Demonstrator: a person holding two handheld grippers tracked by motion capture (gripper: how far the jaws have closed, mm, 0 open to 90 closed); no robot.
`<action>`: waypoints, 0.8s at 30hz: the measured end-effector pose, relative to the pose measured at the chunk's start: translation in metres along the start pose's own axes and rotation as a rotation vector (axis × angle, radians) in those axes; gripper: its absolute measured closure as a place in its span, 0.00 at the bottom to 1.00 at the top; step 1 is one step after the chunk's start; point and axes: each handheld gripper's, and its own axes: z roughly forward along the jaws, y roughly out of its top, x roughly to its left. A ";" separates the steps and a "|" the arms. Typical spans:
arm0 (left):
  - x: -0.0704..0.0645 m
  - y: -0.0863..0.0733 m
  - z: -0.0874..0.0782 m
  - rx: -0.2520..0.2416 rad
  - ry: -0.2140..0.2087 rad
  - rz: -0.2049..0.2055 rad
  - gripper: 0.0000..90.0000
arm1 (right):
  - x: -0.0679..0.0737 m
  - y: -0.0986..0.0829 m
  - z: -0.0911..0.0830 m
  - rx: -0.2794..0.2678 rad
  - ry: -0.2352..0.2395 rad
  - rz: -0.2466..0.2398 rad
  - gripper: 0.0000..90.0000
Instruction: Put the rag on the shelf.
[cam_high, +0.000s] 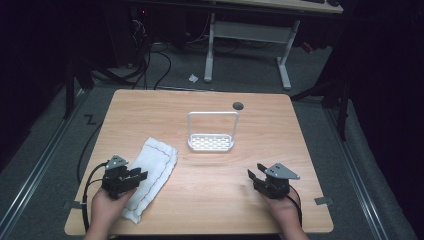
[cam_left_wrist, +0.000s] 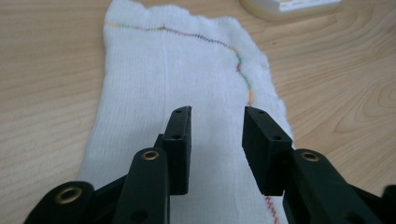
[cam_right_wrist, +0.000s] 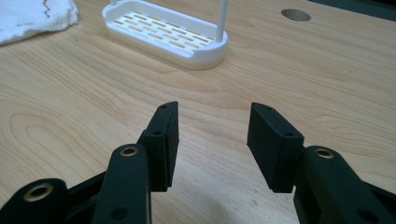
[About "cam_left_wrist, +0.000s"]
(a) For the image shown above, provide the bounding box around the white plastic container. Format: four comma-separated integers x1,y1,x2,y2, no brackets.
238,0,343,22

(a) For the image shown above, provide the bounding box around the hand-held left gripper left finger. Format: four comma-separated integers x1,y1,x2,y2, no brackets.
153,105,193,196

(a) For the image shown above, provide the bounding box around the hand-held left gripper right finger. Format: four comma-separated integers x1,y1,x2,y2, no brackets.
241,105,294,197

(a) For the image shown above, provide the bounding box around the white cloth with coloured stitching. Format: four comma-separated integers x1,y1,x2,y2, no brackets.
77,0,295,224

